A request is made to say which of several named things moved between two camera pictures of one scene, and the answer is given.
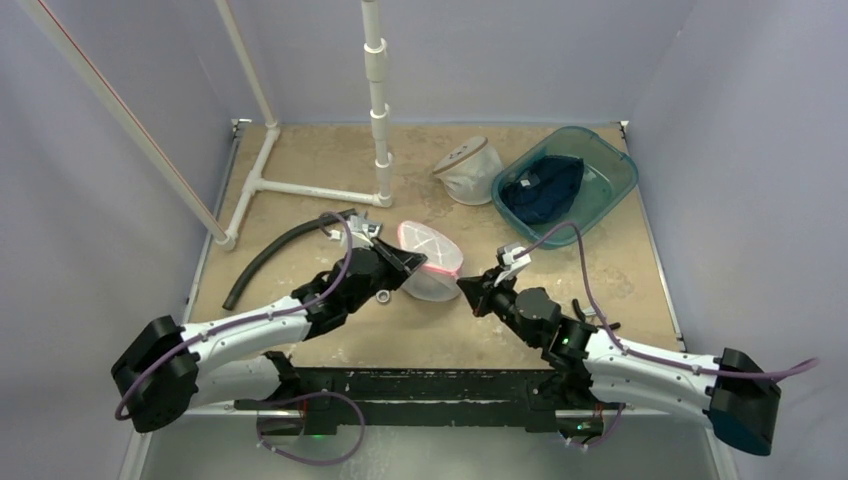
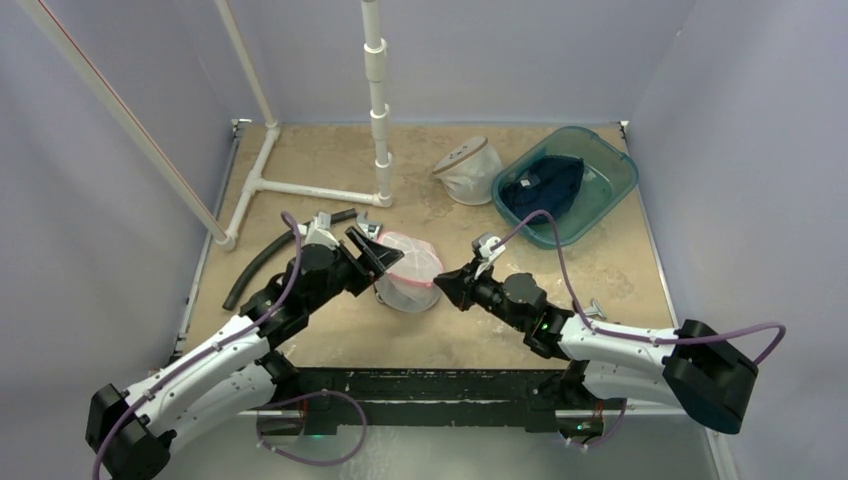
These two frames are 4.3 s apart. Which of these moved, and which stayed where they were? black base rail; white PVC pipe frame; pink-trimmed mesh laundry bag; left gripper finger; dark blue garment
Moved: left gripper finger; pink-trimmed mesh laundry bag
Stayed: black base rail; dark blue garment; white PVC pipe frame
